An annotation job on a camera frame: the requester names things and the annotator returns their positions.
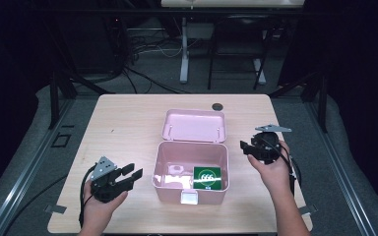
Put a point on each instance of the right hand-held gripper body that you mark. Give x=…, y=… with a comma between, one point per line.
x=266, y=147

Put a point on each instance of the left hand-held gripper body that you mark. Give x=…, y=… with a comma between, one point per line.
x=106, y=188

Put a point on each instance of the person's left hand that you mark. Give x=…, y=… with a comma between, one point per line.
x=98, y=211

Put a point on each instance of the person's right hand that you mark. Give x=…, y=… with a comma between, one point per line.
x=275, y=175

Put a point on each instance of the green card packet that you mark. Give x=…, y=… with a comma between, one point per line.
x=207, y=178

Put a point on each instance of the round black table grommet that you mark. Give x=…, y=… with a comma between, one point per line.
x=217, y=106

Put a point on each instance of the grey tape strip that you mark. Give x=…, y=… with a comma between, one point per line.
x=309, y=209
x=55, y=209

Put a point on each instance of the pink storage box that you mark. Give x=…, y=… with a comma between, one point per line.
x=190, y=154

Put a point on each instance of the black metal stand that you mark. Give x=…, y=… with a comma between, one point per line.
x=321, y=98
x=55, y=98

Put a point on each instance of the black chair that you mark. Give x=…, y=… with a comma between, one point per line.
x=239, y=36

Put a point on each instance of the dark equipment cabinet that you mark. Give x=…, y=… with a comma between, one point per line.
x=88, y=42

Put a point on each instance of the white desk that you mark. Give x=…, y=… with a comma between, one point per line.
x=229, y=2

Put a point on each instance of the aluminium floor rail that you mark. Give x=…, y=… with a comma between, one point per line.
x=338, y=164
x=29, y=164

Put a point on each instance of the black horizontal frame bar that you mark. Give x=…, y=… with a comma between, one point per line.
x=144, y=12

